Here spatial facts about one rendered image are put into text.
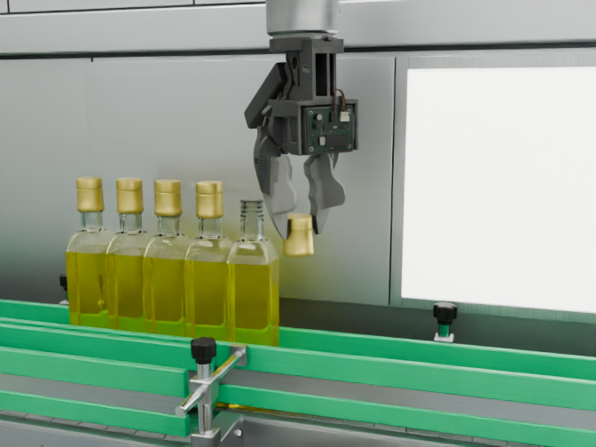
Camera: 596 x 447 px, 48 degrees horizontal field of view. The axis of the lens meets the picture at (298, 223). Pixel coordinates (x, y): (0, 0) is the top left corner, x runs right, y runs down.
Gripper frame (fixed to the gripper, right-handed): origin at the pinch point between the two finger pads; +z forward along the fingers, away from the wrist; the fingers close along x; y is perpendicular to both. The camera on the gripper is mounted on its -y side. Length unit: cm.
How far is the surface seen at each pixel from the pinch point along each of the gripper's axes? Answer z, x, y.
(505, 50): -18.9, 31.2, -0.8
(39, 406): 22.4, -27.6, -16.1
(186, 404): 16.2, -15.6, 4.5
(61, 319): 18.1, -21.8, -34.3
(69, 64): -19, -15, -46
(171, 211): 0.3, -9.5, -16.7
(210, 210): 0.0, -5.6, -12.7
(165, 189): -2.6, -10.0, -17.0
